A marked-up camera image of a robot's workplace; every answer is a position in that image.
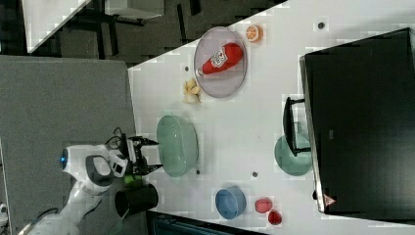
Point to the green plastic strainer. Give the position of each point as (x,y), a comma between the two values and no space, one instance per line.
(178,145)

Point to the red strawberry toy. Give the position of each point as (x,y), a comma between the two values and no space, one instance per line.
(274,217)

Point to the blue bowl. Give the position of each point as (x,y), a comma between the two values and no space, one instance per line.
(230,202)

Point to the red ketchup bottle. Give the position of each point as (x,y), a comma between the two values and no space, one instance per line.
(226,57)

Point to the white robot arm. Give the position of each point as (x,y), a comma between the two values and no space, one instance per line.
(95,169)

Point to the green small cylinder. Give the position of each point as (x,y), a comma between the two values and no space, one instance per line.
(130,178)

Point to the orange slice toy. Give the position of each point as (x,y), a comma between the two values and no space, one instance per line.
(254,33)

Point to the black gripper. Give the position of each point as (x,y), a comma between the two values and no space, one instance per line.
(137,163)

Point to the black cylinder cup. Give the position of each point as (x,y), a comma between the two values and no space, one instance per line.
(138,199)

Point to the grey round plate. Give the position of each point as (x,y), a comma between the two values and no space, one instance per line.
(222,84)

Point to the green round plate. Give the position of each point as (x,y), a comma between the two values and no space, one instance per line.
(295,165)

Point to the black toaster oven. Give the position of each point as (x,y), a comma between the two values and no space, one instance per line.
(360,112)

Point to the pink strawberry toy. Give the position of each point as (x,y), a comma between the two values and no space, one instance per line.
(263,205)

